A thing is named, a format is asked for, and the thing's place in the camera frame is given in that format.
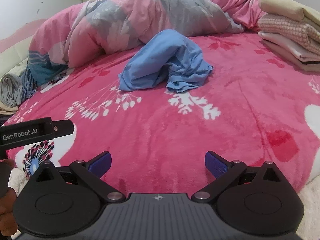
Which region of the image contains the light blue t-shirt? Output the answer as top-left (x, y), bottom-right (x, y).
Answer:
top-left (118, 29), bottom-right (214, 94)

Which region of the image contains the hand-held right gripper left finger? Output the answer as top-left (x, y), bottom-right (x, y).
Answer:
top-left (33, 151), bottom-right (125, 202)

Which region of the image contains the pink grey floral duvet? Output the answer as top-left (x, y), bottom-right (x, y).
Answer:
top-left (27, 0), bottom-right (246, 86)

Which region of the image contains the person's left hand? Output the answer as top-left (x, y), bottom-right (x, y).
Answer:
top-left (0, 159), bottom-right (18, 232)

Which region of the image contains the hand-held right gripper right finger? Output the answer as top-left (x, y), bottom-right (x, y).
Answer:
top-left (192, 151), bottom-right (284, 202)

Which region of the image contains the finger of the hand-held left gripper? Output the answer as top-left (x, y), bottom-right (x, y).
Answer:
top-left (51, 119), bottom-right (75, 139)

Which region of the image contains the pink white bed headboard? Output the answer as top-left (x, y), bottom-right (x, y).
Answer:
top-left (0, 25), bottom-right (38, 80)

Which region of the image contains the bright pink quilt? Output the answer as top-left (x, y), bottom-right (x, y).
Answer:
top-left (187, 0), bottom-right (266, 30)

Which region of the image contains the pale pink folded cloth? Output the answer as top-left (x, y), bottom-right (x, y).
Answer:
top-left (257, 31), bottom-right (320, 72)

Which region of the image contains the beige crumpled cloth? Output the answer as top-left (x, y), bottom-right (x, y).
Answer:
top-left (0, 99), bottom-right (20, 116)

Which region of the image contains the cream folded cloth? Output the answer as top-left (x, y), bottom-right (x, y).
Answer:
top-left (259, 0), bottom-right (320, 27)

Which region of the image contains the pink floral fleece blanket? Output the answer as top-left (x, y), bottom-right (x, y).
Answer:
top-left (0, 29), bottom-right (320, 198)

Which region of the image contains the grey garment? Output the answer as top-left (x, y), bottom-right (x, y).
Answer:
top-left (0, 74), bottom-right (23, 107)

